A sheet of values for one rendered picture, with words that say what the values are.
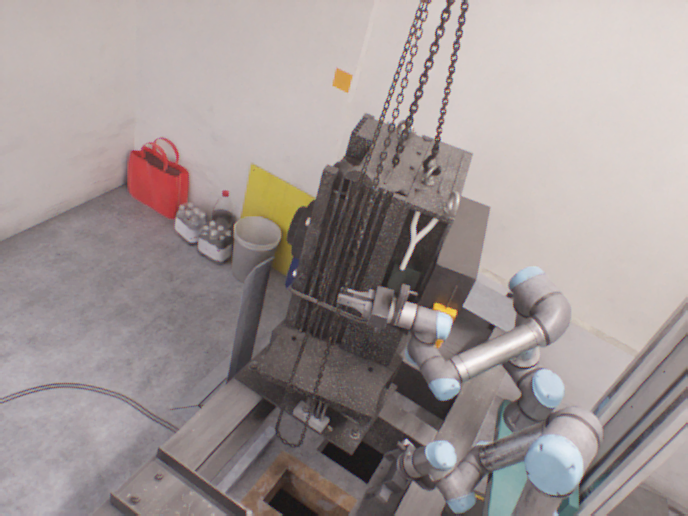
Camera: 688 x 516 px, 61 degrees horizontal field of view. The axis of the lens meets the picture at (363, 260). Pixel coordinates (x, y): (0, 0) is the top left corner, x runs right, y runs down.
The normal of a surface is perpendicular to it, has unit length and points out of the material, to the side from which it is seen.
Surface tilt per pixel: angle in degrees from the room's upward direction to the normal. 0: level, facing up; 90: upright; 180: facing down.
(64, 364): 0
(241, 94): 90
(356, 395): 0
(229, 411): 0
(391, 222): 90
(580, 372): 90
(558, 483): 83
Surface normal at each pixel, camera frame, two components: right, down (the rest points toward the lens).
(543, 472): -0.62, 0.23
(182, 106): -0.47, 0.46
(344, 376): 0.25, -0.75
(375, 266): -0.26, 0.56
